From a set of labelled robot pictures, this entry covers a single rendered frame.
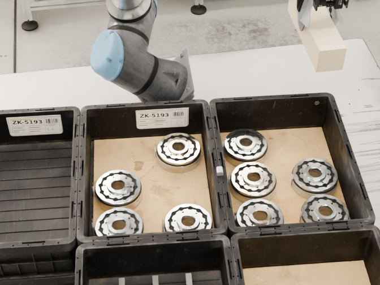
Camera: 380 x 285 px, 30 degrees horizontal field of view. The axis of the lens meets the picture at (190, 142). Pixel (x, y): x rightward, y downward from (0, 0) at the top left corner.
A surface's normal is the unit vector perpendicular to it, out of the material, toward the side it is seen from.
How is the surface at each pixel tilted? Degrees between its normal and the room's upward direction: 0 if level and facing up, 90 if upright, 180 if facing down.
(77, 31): 0
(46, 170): 0
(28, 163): 0
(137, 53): 48
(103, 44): 53
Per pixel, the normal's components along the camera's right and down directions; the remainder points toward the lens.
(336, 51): 0.17, 0.70
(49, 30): 0.00, -0.70
